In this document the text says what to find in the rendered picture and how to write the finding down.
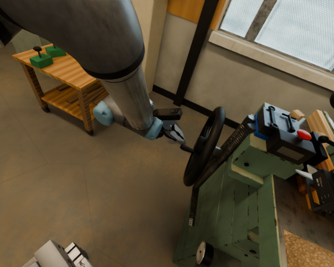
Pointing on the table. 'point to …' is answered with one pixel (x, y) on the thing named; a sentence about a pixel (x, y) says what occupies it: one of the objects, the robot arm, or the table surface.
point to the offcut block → (297, 115)
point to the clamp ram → (321, 156)
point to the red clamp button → (304, 134)
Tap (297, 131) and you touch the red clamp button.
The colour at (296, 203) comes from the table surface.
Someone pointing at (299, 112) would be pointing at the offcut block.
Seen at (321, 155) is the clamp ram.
